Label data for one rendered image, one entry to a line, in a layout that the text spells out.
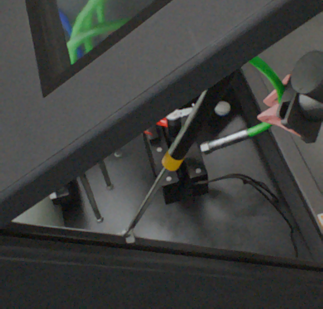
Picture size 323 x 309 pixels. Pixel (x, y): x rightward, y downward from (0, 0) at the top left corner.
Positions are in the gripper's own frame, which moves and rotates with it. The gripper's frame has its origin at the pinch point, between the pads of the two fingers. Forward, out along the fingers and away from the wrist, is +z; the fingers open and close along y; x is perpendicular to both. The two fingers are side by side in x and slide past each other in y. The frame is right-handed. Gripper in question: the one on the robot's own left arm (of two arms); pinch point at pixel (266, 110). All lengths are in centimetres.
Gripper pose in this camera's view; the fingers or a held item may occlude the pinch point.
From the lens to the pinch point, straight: 90.1
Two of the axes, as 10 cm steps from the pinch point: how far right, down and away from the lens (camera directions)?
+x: 7.5, 4.8, 4.6
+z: -5.5, 0.6, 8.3
